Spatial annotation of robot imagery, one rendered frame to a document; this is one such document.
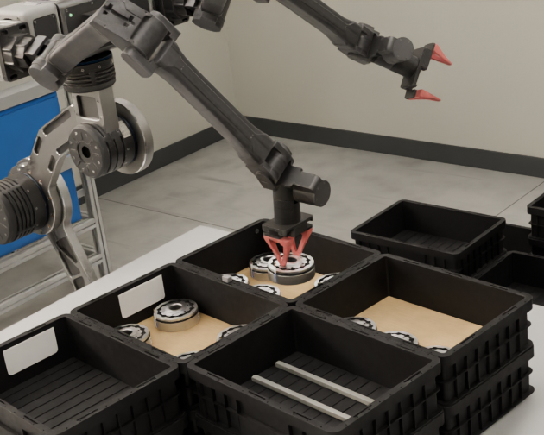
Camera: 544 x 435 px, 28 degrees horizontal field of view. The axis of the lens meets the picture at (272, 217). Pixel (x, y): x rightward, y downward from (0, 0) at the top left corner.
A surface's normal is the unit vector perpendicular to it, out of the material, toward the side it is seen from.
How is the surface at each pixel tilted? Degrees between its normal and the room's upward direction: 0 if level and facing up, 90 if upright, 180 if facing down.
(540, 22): 90
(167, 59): 77
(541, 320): 0
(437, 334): 0
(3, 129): 90
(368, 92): 90
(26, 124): 90
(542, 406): 0
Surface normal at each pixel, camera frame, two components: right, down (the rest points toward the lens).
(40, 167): -0.64, 0.36
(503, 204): -0.12, -0.92
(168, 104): 0.76, 0.16
